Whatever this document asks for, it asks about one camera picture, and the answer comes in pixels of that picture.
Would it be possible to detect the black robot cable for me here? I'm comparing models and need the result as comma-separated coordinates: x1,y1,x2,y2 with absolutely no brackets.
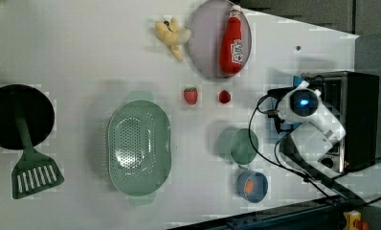
248,94,381,205

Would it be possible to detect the grey round plate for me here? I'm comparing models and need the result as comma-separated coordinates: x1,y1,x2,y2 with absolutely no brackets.
188,0,252,79

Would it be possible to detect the yellow plush peeled banana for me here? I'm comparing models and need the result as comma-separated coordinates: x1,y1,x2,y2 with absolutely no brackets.
155,18,191,61

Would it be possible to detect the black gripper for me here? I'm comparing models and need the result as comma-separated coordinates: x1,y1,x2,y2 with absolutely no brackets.
267,109,294,134

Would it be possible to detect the black frying pan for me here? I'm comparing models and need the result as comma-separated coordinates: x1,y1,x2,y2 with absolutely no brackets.
0,84,55,150

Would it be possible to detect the blue metal table frame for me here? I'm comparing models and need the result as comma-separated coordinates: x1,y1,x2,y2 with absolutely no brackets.
169,196,347,230

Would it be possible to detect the red plush ketchup bottle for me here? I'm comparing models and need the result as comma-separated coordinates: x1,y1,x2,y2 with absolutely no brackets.
219,5,243,75

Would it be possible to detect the orange toy in cup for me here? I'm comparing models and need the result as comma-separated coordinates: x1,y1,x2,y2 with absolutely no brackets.
244,179,254,195

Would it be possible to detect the silver black toaster oven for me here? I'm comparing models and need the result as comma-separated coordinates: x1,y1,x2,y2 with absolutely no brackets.
289,71,379,175

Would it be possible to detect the dark green slotted spatula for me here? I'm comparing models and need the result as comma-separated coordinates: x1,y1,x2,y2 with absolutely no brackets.
11,100,64,199

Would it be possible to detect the blue cup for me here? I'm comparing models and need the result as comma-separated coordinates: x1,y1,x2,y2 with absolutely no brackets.
235,170,269,203

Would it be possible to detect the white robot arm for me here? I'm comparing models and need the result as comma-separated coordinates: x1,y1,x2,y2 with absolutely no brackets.
267,80,381,207

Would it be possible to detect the yellow red clamp tool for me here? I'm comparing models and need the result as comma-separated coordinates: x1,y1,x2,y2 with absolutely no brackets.
343,211,370,230

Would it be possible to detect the green plastic colander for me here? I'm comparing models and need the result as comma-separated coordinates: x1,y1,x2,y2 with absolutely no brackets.
106,91,171,206

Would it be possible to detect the green mug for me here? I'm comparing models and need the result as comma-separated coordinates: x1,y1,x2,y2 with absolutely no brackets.
217,126,258,169

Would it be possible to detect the dark red plush strawberry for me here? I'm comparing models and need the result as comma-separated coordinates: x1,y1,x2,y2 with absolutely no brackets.
218,90,232,104

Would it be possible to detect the light red plush strawberry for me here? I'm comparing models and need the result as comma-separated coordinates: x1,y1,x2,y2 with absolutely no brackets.
183,87,198,105

